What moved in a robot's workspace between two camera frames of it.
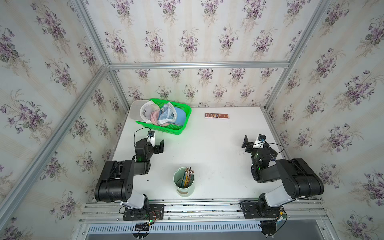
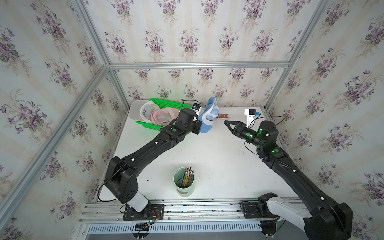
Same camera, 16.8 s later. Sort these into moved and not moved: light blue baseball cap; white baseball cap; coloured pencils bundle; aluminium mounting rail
Moved: light blue baseball cap
Not moved: coloured pencils bundle; white baseball cap; aluminium mounting rail
